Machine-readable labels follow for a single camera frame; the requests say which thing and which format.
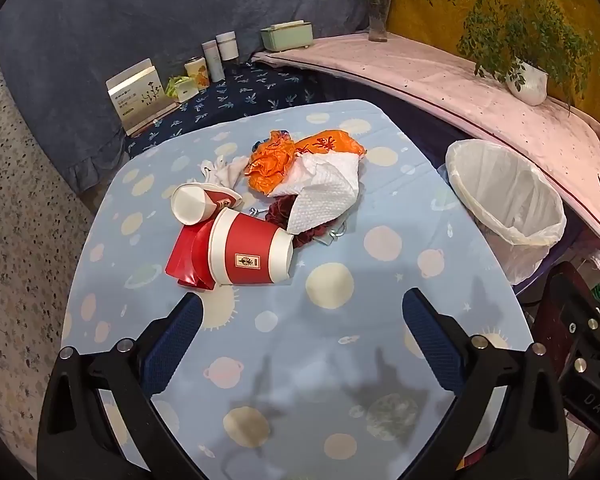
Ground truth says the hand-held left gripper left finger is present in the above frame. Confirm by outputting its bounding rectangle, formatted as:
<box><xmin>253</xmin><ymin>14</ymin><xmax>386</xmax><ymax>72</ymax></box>
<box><xmin>36</xmin><ymin>291</ymin><xmax>206</xmax><ymax>480</ymax></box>

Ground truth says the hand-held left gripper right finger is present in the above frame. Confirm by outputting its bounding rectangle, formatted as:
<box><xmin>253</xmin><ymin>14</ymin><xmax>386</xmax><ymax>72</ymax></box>
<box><xmin>401</xmin><ymin>287</ymin><xmax>571</xmax><ymax>480</ymax></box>

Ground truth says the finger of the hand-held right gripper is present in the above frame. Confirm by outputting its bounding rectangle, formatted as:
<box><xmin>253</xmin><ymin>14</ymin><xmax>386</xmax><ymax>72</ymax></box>
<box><xmin>550</xmin><ymin>270</ymin><xmax>600</xmax><ymax>331</ymax></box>

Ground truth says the red paper bag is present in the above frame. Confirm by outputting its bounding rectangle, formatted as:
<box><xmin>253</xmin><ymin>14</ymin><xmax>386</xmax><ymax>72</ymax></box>
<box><xmin>165</xmin><ymin>220</ymin><xmax>216</xmax><ymax>291</ymax></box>

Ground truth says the large red paper cup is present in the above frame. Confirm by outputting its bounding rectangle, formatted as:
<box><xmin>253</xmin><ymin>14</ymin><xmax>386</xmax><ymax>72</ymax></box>
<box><xmin>207</xmin><ymin>207</ymin><xmax>293</xmax><ymax>287</ymax></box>

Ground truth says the white lined trash bin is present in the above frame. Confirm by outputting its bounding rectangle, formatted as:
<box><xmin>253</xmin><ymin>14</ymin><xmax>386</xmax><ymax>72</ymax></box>
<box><xmin>445</xmin><ymin>137</ymin><xmax>567</xmax><ymax>286</ymax></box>

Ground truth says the small red white paper cup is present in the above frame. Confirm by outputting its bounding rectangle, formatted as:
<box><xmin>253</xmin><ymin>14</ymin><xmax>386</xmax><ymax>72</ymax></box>
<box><xmin>171</xmin><ymin>183</ymin><xmax>243</xmax><ymax>226</ymax></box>

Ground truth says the dark red scrunchie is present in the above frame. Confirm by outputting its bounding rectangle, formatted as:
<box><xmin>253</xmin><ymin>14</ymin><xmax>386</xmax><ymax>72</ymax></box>
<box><xmin>265</xmin><ymin>195</ymin><xmax>341</xmax><ymax>248</ymax></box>

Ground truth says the white tissue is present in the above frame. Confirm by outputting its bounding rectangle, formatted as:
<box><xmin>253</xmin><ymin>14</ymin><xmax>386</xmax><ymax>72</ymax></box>
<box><xmin>197</xmin><ymin>155</ymin><xmax>251</xmax><ymax>188</ymax></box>

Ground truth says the white paper towel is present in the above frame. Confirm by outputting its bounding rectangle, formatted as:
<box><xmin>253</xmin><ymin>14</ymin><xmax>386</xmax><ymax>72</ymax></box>
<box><xmin>267</xmin><ymin>152</ymin><xmax>361</xmax><ymax>235</ymax></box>

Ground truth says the orange plastic bag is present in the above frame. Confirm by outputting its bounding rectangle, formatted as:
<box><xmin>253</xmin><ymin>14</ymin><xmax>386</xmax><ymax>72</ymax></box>
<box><xmin>244</xmin><ymin>130</ymin><xmax>368</xmax><ymax>196</ymax></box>

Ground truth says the light blue planet tablecloth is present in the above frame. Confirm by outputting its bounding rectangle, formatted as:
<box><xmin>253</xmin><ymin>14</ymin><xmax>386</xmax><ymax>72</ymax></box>
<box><xmin>60</xmin><ymin>99</ymin><xmax>533</xmax><ymax>480</ymax></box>

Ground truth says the green plant in white pot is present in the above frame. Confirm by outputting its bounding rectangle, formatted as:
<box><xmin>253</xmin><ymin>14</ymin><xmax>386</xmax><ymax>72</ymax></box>
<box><xmin>425</xmin><ymin>0</ymin><xmax>600</xmax><ymax>116</ymax></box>

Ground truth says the white floral card box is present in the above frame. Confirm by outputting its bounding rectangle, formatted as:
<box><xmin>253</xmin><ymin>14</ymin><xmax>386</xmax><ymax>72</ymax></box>
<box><xmin>106</xmin><ymin>59</ymin><xmax>177</xmax><ymax>136</ymax></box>

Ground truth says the small green box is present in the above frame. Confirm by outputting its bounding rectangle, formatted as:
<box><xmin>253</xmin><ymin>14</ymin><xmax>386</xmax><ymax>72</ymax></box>
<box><xmin>165</xmin><ymin>76</ymin><xmax>198</xmax><ymax>103</ymax></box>

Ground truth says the navy floral cloth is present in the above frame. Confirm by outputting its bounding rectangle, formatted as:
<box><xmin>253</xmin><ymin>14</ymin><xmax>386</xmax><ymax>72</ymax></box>
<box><xmin>125</xmin><ymin>60</ymin><xmax>326</xmax><ymax>156</ymax></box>

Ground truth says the pink printed cloth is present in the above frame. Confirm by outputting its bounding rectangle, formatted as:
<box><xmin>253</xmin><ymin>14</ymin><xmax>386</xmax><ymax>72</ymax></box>
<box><xmin>250</xmin><ymin>32</ymin><xmax>600</xmax><ymax>256</ymax></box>

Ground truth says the yellow printed tin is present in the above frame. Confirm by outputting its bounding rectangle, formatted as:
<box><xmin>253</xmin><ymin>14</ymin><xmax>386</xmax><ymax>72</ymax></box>
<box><xmin>184</xmin><ymin>56</ymin><xmax>211</xmax><ymax>91</ymax></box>

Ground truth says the white round jar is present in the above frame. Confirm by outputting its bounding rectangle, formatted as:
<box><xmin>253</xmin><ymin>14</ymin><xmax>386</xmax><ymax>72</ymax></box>
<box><xmin>215</xmin><ymin>32</ymin><xmax>240</xmax><ymax>63</ymax></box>

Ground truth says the glass vase with pink flowers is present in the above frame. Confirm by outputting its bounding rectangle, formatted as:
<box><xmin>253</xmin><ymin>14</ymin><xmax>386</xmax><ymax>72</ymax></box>
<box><xmin>349</xmin><ymin>0</ymin><xmax>403</xmax><ymax>43</ymax></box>

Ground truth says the pale green tissue box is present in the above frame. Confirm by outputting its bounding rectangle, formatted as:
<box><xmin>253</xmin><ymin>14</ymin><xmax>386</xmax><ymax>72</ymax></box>
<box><xmin>259</xmin><ymin>17</ymin><xmax>315</xmax><ymax>53</ymax></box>

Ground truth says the yellow patterned cloth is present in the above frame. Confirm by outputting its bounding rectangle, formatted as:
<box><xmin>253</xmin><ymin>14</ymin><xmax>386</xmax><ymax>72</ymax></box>
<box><xmin>387</xmin><ymin>0</ymin><xmax>600</xmax><ymax>146</ymax></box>

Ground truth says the blue grey curtain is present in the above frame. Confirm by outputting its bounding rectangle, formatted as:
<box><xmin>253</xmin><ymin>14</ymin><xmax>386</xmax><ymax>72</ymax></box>
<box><xmin>0</xmin><ymin>0</ymin><xmax>376</xmax><ymax>196</ymax></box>

